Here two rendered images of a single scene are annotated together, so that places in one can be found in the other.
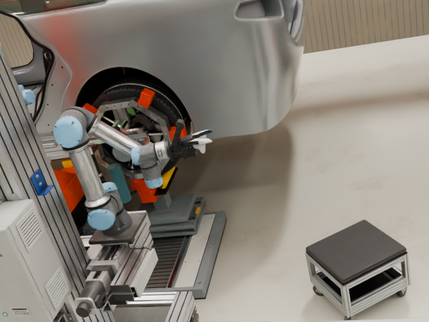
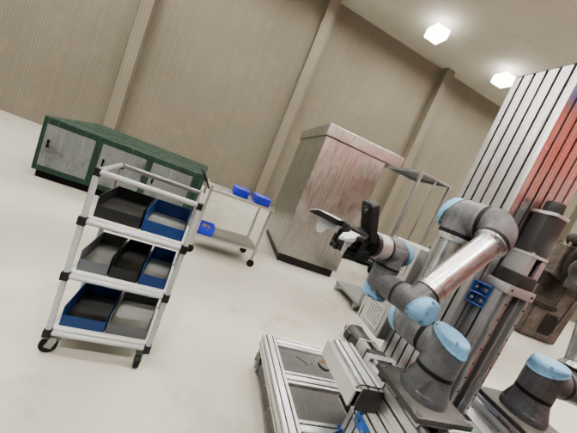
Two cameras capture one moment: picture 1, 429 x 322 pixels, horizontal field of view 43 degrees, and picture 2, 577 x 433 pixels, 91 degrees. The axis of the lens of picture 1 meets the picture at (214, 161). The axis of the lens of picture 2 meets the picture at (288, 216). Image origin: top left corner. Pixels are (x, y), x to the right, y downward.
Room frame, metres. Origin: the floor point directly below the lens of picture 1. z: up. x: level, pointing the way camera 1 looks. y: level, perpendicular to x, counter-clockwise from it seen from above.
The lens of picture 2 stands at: (2.61, -0.50, 1.31)
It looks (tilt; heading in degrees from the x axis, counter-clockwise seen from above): 8 degrees down; 144
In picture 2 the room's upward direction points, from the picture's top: 23 degrees clockwise
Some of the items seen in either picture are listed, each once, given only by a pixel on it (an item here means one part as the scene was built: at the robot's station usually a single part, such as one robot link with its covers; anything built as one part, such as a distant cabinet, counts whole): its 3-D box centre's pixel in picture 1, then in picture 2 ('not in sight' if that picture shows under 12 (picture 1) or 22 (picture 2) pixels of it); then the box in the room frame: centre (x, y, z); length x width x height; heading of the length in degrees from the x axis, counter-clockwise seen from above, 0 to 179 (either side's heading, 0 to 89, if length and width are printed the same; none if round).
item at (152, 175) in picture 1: (152, 172); (384, 283); (2.13, 0.27, 1.12); 0.11 x 0.08 x 0.11; 175
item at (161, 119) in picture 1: (131, 140); not in sight; (3.22, 0.48, 0.85); 0.54 x 0.07 x 0.54; 73
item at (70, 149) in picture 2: not in sight; (139, 169); (-2.82, 0.16, 0.41); 2.08 x 1.88 x 0.81; 72
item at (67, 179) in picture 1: (66, 172); not in sight; (3.33, 0.98, 0.69); 0.52 x 0.17 x 0.35; 163
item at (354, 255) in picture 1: (357, 271); not in sight; (2.27, -0.59, 0.17); 0.43 x 0.36 x 0.34; 107
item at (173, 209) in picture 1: (160, 195); not in sight; (3.38, 0.43, 0.32); 0.40 x 0.30 x 0.28; 73
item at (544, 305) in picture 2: not in sight; (550, 283); (0.86, 8.42, 1.32); 1.43 x 1.19 x 2.64; 69
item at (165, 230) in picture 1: (167, 217); not in sight; (3.38, 0.43, 0.13); 0.50 x 0.36 x 0.10; 73
